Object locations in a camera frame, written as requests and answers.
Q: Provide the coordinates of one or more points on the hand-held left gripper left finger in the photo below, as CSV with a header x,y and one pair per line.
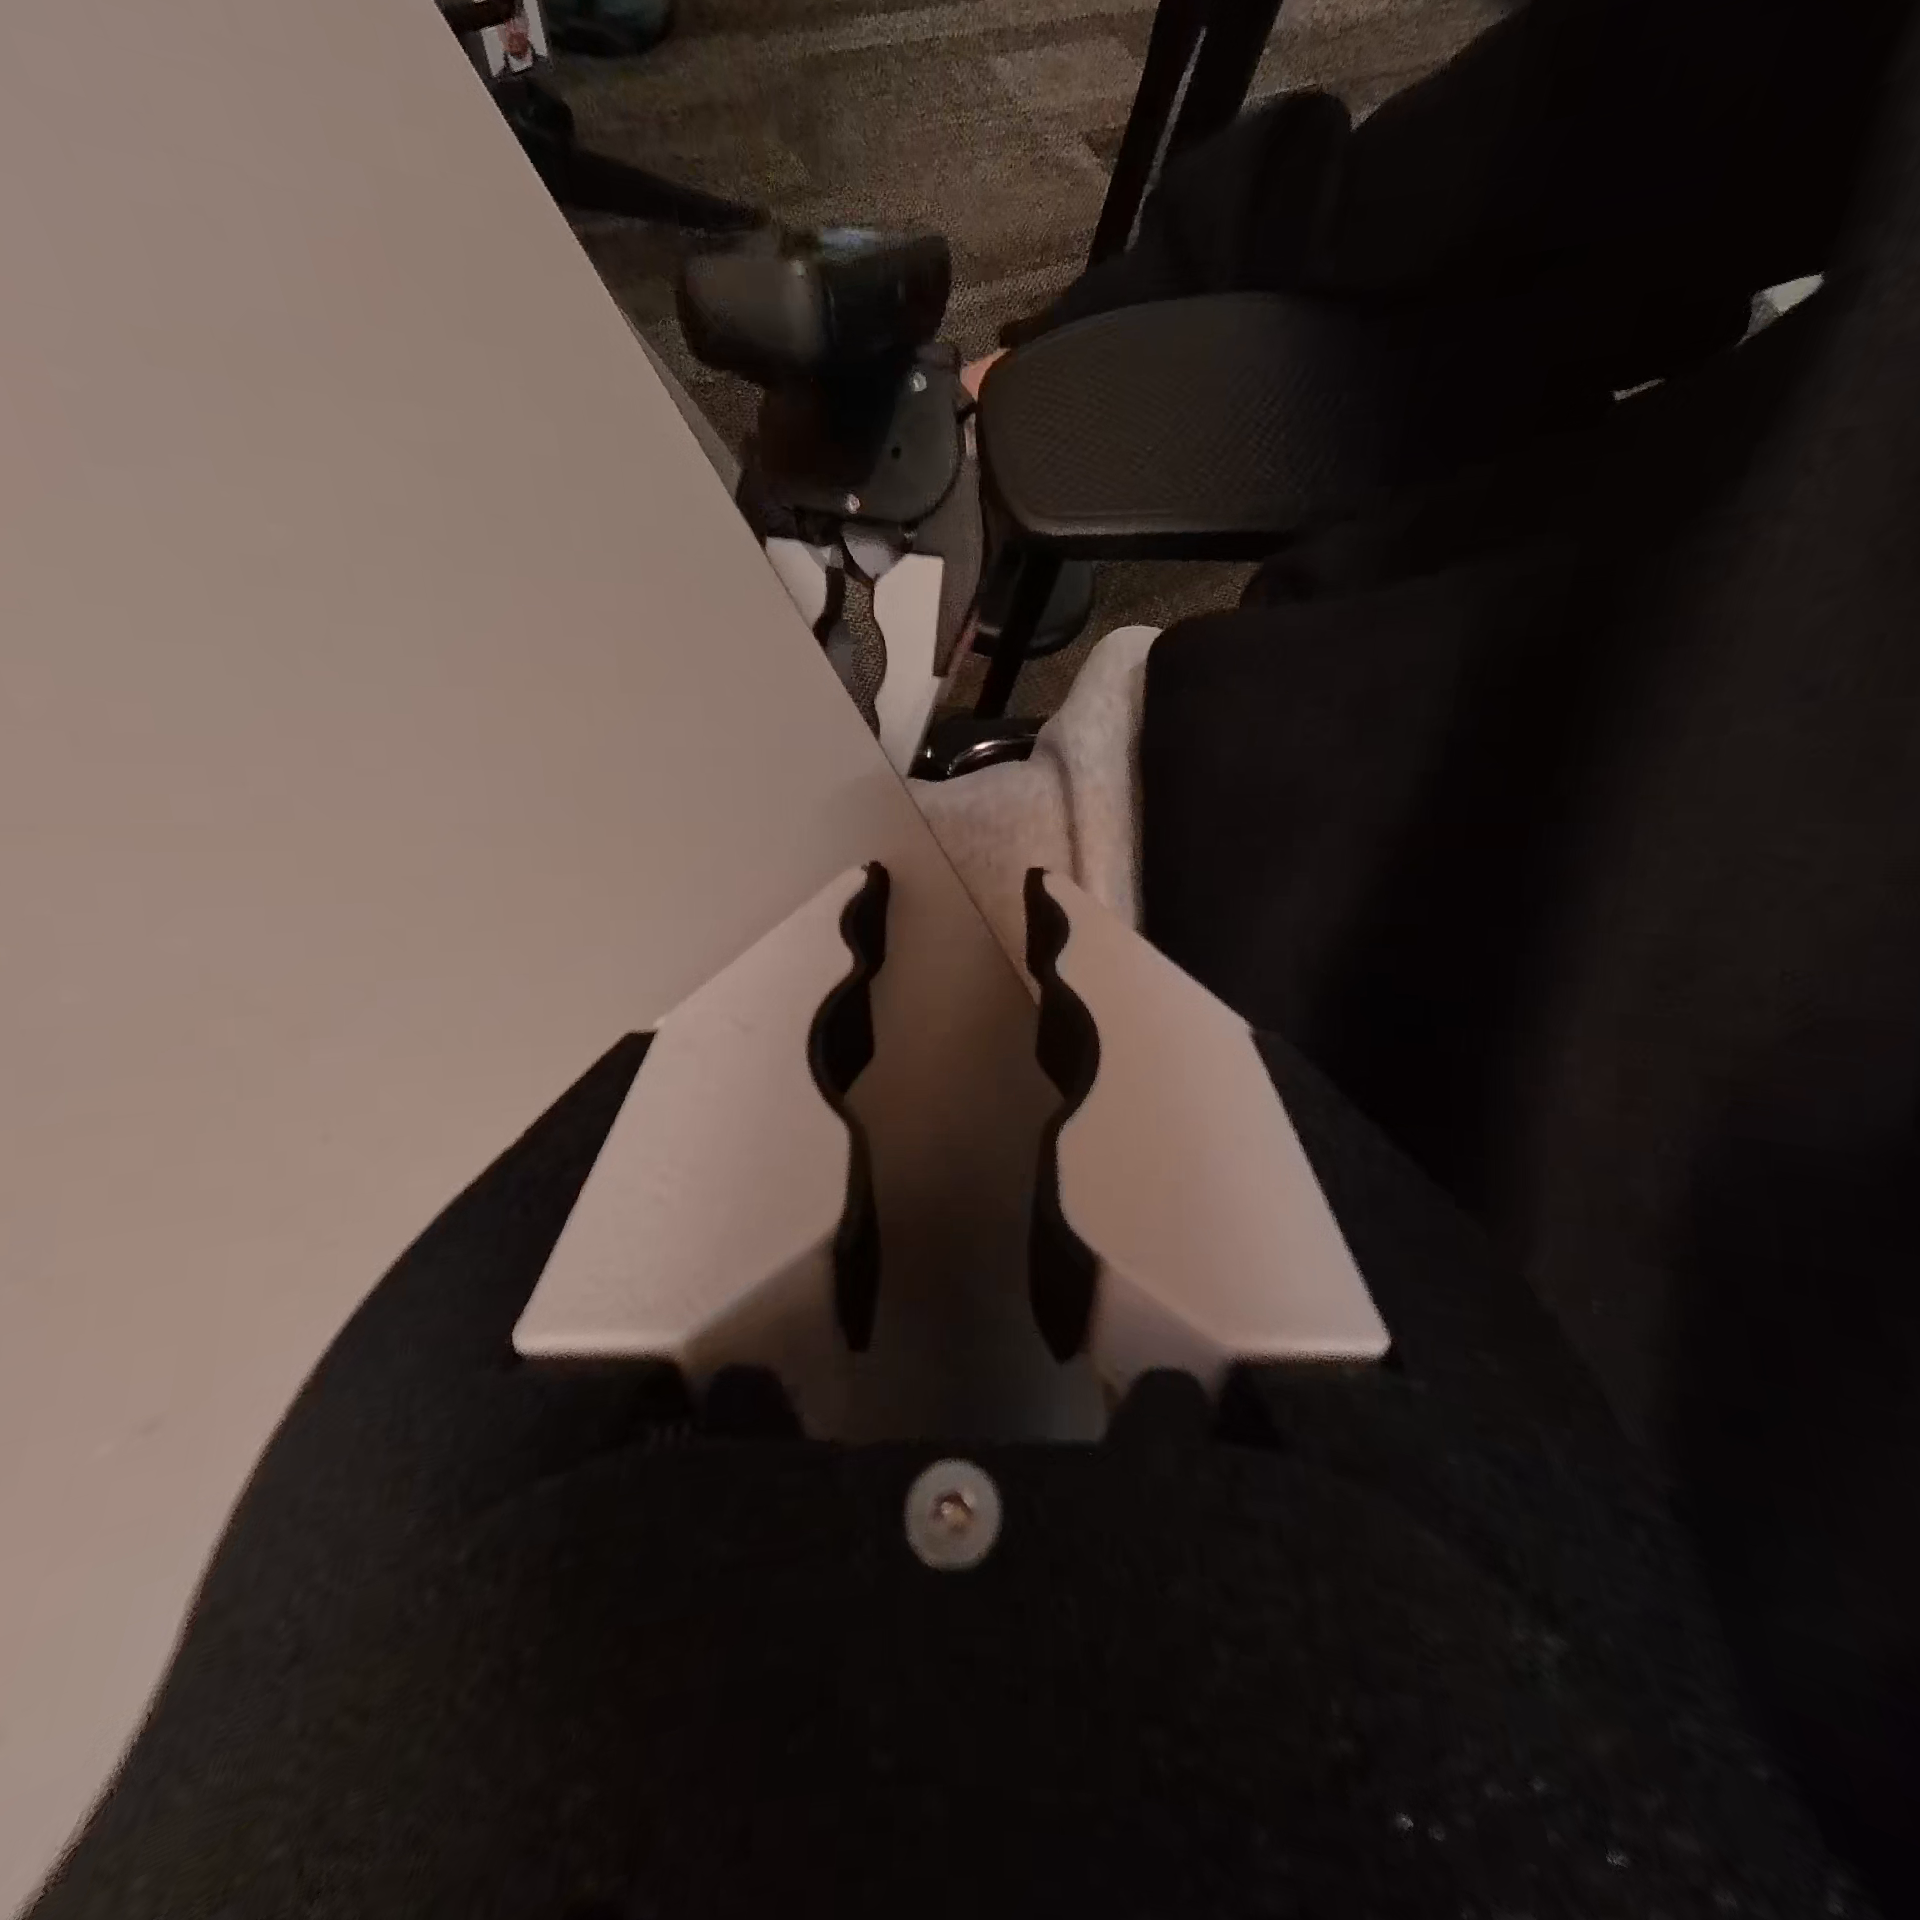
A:
x,y
690,1183

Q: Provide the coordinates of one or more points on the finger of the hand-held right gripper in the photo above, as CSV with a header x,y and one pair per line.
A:
x,y
798,578
912,644

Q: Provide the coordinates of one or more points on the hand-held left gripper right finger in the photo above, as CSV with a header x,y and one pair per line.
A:
x,y
1198,1183

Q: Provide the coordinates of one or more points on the black chair base leg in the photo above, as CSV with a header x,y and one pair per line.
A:
x,y
645,186

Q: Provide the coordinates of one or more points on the black office chair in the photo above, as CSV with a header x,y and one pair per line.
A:
x,y
1198,419

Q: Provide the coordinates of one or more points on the black metal leg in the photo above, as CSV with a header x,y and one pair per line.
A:
x,y
1183,91

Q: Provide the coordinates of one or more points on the small printed card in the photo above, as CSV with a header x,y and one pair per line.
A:
x,y
519,37

